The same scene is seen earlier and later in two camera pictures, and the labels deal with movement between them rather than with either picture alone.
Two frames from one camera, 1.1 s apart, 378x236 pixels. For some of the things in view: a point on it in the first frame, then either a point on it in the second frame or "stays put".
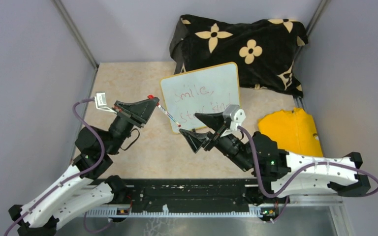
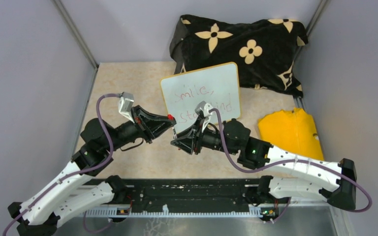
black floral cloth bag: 264,51 stays put
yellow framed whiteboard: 209,90 stays put
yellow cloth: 294,130 stays put
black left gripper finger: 139,122 -> 153,127
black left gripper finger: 143,108 -> 151,119
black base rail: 183,197 stays put
